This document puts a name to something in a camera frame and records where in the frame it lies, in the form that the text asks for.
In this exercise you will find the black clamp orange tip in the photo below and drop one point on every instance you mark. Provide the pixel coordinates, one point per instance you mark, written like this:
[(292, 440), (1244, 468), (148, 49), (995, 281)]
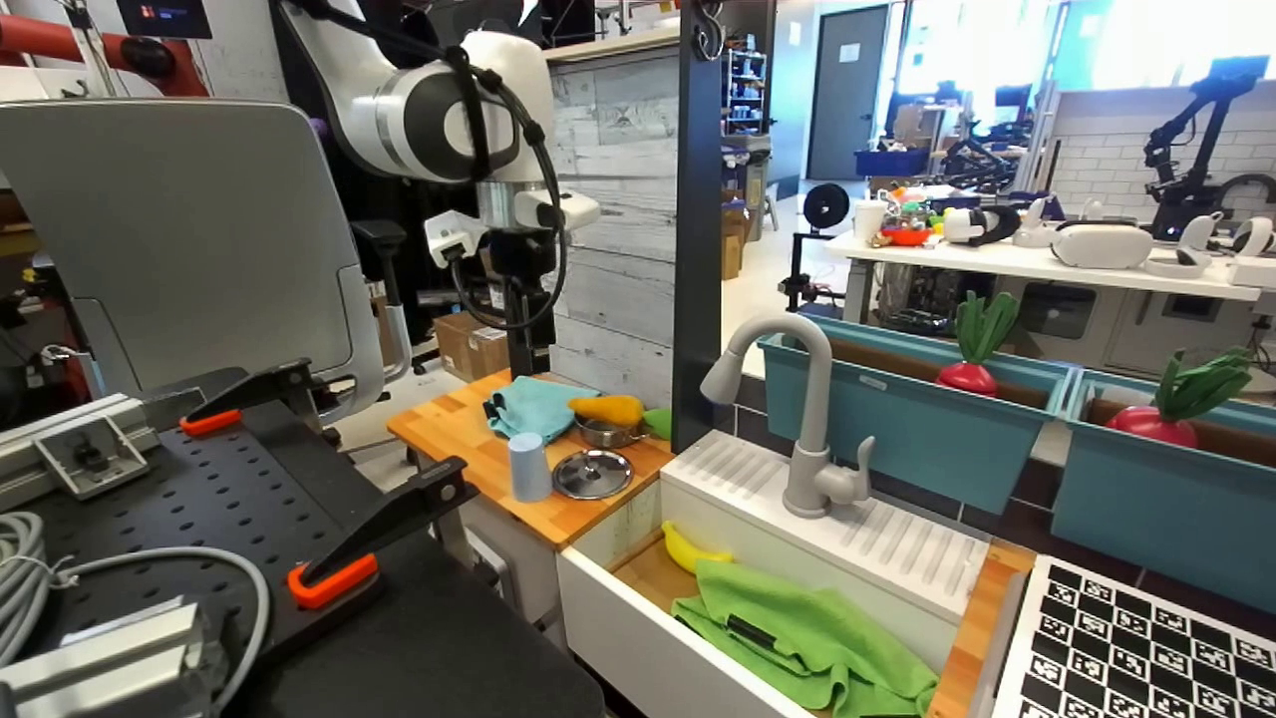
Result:
[(255, 401), (386, 522)]

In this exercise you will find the large grey panel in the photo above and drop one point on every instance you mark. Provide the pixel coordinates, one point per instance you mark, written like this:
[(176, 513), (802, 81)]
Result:
[(186, 223)]

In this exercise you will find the black frame post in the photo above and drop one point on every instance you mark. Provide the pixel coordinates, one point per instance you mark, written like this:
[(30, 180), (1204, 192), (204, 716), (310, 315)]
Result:
[(695, 265), (524, 364)]

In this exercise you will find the grey-blue plastic cup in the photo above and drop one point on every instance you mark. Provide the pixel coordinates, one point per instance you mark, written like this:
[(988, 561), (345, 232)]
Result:
[(530, 464)]

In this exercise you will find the teal planter box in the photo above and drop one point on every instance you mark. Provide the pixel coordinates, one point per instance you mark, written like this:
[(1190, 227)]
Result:
[(1169, 521), (921, 430)]

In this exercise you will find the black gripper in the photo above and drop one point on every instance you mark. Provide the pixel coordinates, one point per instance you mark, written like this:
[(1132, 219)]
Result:
[(524, 265)]

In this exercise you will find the grey wood backsplash panel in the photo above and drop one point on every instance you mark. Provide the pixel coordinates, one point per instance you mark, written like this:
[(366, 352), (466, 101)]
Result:
[(612, 265)]

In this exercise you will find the yellow toy banana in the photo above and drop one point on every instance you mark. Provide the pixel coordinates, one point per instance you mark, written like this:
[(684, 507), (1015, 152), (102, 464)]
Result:
[(693, 547)]

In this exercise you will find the white VR headset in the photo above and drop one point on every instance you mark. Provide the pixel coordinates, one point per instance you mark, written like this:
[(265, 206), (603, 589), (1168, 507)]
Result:
[(1103, 246)]

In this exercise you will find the small dark screen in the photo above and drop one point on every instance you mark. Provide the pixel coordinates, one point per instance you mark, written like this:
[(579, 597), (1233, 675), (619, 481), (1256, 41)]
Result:
[(163, 15)]

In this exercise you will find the white toy sink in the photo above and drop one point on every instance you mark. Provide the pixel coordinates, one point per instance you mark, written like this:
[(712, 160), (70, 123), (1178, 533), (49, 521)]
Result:
[(851, 533)]

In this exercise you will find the aluminium bracket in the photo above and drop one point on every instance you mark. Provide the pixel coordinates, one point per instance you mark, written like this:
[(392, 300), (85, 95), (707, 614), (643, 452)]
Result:
[(104, 659)]

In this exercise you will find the green towel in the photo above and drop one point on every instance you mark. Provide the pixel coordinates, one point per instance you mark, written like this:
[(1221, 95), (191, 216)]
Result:
[(800, 640)]

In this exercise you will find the black background robot arm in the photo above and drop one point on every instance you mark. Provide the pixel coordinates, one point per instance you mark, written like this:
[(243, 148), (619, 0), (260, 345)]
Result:
[(1197, 134)]

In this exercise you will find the yellow plush with green leaves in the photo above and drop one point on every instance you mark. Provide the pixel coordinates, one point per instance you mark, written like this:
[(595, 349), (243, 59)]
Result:
[(610, 409)]

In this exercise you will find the grey door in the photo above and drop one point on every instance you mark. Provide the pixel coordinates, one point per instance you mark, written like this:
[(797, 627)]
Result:
[(851, 91)]

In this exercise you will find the small cardboard box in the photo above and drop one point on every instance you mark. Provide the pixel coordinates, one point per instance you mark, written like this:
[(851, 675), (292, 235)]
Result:
[(470, 345)]

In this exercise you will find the red plush radish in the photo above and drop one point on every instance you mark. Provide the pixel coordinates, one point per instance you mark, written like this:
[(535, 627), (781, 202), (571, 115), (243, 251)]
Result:
[(978, 340), (1178, 401)]

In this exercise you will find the colourful toy pile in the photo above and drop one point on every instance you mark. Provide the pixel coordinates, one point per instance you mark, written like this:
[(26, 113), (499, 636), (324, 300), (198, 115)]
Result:
[(902, 219)]

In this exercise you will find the black perforated breadboard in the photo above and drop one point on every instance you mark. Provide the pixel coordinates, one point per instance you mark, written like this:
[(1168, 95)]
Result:
[(201, 502)]

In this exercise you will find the blue towel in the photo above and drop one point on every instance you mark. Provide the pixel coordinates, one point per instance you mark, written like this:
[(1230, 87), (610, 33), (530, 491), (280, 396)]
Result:
[(532, 405)]

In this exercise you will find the grey toy faucet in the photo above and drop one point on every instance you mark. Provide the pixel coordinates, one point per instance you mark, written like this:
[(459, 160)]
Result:
[(808, 440)]

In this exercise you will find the red padded bar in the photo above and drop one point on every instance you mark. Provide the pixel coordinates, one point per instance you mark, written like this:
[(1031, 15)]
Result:
[(82, 45)]

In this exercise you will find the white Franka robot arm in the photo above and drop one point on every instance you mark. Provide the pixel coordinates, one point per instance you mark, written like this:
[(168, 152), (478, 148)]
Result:
[(514, 73)]

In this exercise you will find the checkerboard calibration board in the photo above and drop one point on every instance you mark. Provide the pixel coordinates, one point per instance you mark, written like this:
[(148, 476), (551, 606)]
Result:
[(1143, 652)]

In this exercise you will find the aluminium extrusion rail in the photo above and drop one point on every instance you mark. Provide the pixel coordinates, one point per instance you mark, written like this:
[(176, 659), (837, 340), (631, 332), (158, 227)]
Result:
[(82, 444)]

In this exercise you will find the white table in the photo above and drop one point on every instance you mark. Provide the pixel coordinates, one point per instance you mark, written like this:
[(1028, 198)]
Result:
[(1061, 265)]

